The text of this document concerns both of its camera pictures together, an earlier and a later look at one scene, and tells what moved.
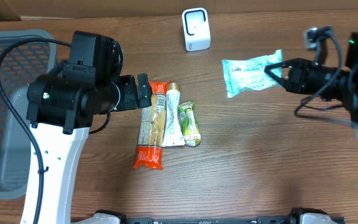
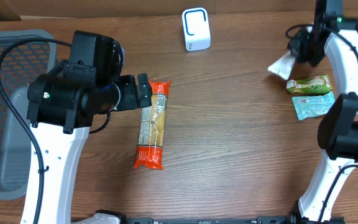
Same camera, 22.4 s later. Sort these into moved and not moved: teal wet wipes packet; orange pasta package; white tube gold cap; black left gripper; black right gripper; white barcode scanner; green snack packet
Moved: black right gripper; teal wet wipes packet; white tube gold cap; green snack packet
Not moved: black left gripper; white barcode scanner; orange pasta package
